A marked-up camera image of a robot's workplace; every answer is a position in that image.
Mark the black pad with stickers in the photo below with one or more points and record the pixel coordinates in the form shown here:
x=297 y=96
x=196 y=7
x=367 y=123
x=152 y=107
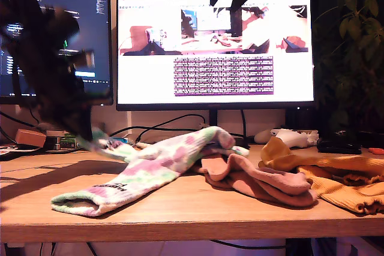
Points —
x=9 y=154

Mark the yellow ribbed frilly sock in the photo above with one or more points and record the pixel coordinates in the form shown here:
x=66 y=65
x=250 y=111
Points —
x=276 y=151
x=339 y=196

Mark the blue peppermint packet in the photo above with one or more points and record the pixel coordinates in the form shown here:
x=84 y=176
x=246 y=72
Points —
x=120 y=141

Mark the black table leg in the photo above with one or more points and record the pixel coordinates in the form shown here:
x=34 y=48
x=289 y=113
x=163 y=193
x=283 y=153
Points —
x=300 y=248

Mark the plain brown cardboard box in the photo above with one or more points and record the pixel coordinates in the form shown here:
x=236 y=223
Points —
x=30 y=139

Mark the pink ankle sock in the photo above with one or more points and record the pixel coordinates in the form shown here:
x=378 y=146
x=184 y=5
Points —
x=255 y=178
x=294 y=199

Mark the white game controller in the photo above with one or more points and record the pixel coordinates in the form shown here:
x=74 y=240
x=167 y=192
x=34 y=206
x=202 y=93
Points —
x=297 y=139

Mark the tie-dye Hugging Face sock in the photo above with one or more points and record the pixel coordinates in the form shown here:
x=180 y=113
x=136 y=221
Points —
x=114 y=149
x=150 y=169

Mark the small orange object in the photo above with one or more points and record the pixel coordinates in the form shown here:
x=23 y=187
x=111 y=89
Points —
x=376 y=151

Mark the white screen computer monitor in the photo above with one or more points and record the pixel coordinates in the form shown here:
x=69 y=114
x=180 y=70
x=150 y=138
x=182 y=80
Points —
x=144 y=82

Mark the dark code computer monitor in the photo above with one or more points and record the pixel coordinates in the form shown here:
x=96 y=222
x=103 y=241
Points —
x=99 y=28

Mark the beige rounded device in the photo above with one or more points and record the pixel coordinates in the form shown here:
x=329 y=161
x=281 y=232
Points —
x=262 y=137

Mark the black rounded case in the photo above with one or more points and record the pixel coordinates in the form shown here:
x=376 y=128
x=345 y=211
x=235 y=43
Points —
x=339 y=148

